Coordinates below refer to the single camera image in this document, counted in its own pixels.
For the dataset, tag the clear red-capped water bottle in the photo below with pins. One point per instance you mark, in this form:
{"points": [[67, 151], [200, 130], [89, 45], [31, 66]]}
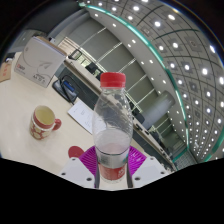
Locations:
{"points": [[112, 133]]}

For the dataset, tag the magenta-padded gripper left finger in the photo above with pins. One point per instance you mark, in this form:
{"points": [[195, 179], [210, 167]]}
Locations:
{"points": [[78, 171]]}

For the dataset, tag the white copy paper box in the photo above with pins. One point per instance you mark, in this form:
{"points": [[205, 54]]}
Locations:
{"points": [[38, 61]]}

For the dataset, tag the red floral ceramic mug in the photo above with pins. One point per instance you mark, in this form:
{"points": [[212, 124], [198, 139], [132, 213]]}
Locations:
{"points": [[40, 125]]}

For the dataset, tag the brown cardboard sheet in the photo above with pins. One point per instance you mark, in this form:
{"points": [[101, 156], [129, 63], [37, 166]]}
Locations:
{"points": [[5, 71]]}

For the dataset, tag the black desk phone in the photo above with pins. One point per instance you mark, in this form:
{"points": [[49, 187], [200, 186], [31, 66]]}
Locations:
{"points": [[65, 90]]}

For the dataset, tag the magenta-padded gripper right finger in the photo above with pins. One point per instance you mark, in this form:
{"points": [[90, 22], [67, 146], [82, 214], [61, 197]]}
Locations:
{"points": [[148, 170]]}

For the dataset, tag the ceiling lights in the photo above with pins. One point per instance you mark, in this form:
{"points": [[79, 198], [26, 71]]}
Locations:
{"points": [[186, 67]]}

